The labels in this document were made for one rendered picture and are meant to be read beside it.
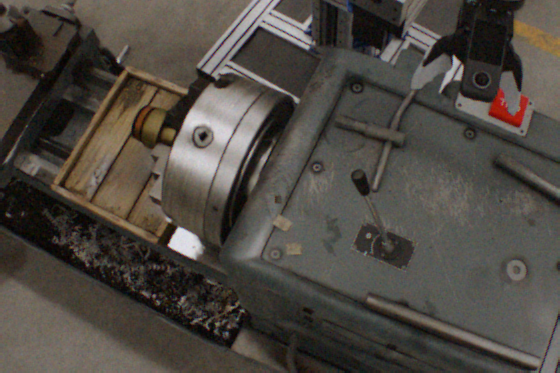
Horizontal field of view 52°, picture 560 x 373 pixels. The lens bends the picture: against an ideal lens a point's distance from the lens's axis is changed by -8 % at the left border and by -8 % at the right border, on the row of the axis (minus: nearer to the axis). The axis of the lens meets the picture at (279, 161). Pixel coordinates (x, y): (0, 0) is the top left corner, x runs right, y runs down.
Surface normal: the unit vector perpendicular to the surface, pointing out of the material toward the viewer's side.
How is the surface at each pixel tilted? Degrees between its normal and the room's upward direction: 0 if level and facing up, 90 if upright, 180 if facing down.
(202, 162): 26
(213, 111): 5
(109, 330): 0
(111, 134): 0
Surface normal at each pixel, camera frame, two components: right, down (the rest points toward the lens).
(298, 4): -0.04, -0.40
